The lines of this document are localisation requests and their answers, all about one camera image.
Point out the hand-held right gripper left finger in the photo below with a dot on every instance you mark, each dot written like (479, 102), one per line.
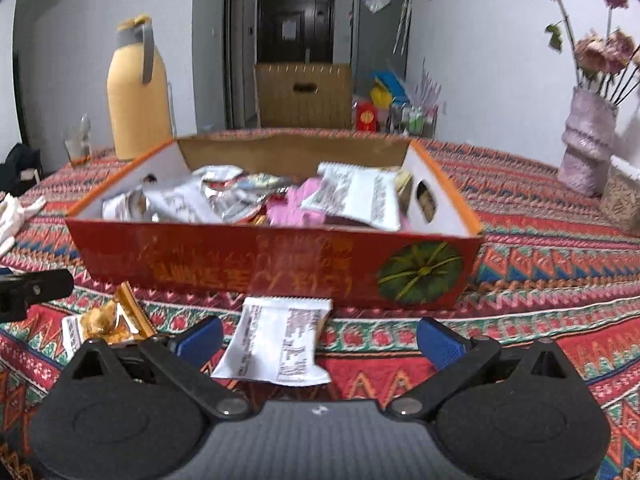
(200, 337)

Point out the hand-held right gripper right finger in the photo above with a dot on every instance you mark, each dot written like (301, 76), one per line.
(440, 342)

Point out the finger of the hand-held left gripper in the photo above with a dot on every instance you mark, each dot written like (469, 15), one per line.
(30, 290)

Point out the white snack packet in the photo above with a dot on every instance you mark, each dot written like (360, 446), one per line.
(275, 340)

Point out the red cardboard box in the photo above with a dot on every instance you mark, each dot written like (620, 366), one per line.
(200, 260)

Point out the orange snack packet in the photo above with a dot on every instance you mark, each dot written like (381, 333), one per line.
(112, 320)

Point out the heap of mixed snack packets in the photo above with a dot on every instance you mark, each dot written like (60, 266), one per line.
(350, 195)

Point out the white cloth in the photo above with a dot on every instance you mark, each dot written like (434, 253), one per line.
(12, 220)

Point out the patterned tablecloth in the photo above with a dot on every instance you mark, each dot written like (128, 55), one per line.
(540, 280)

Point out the glass cup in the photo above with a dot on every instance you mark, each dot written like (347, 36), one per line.
(77, 147)

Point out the yellow thermos jug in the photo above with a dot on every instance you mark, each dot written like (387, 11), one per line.
(135, 110)

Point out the red pouch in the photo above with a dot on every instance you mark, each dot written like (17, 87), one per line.
(366, 116)

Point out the pink ribbed vase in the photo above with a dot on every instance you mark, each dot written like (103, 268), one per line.
(585, 145)

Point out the blue and yellow bag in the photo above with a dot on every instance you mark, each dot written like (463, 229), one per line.
(387, 87)

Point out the grey refrigerator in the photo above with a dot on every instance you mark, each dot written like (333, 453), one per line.
(370, 50)

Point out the dark door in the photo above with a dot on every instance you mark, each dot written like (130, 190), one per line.
(270, 25)

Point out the dried pink flowers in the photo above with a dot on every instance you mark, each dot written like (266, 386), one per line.
(595, 52)

